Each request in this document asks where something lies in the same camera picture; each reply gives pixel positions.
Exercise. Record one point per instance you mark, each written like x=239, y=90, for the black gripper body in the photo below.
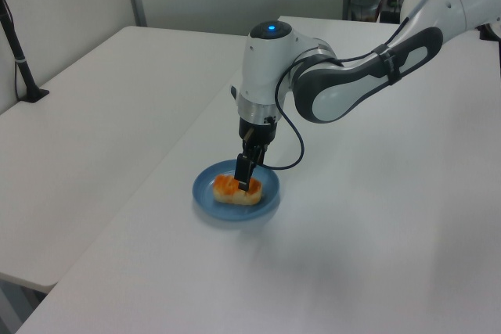
x=256, y=134

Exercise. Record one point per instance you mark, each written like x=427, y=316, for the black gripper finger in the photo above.
x=259, y=156
x=243, y=171

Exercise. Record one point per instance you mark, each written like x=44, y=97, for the orange glazed bread loaf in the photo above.
x=229, y=191

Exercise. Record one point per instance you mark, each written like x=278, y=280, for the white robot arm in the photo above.
x=266, y=76

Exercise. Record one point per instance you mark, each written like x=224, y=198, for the blue round plate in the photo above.
x=207, y=193

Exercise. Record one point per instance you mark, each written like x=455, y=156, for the grey mesh trash bin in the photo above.
x=364, y=7

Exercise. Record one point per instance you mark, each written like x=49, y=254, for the small black device box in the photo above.
x=391, y=17

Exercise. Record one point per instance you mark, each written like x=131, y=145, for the black table clamp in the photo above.
x=489, y=33

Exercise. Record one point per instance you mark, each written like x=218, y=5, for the black camera stand pole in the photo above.
x=19, y=62

